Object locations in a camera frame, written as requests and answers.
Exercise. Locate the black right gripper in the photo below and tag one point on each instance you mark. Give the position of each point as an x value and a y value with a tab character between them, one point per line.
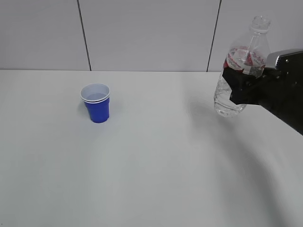
279	92

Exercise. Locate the clear plastic water bottle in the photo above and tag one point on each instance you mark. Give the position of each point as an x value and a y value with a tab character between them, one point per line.
245	59

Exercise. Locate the blue paper cup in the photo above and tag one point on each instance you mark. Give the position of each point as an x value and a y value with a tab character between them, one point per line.
96	99

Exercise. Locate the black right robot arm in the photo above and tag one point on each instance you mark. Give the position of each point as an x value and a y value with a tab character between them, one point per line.
288	118

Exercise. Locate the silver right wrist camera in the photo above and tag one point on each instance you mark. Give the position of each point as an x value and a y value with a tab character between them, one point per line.
276	60

